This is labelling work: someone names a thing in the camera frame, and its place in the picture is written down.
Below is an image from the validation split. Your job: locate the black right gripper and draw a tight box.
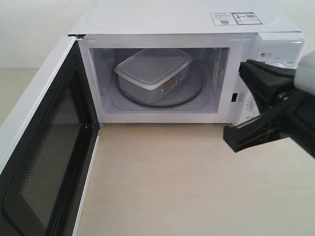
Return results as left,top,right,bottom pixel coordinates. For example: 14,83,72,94
222,59,315,157

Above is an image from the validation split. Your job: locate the white plastic food container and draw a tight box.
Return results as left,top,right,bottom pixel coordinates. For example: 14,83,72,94
115,48,193,104

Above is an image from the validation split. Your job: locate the white microwave oven body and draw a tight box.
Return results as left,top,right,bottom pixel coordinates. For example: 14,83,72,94
69,0,306,124

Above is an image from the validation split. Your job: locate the white microwave door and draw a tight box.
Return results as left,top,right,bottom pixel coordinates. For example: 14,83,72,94
0,36,99,236

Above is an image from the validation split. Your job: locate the lower white timer knob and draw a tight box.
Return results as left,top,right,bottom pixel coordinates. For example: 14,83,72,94
248,96,259,116

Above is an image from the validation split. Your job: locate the upper white control knob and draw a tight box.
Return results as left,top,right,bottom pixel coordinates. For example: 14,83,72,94
269,62,285,68

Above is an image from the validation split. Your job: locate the glass turntable plate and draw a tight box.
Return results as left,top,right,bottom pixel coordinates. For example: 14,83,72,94
115,67,206,109

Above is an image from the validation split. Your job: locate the warning label sticker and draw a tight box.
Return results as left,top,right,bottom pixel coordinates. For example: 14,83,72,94
210,12,262,26

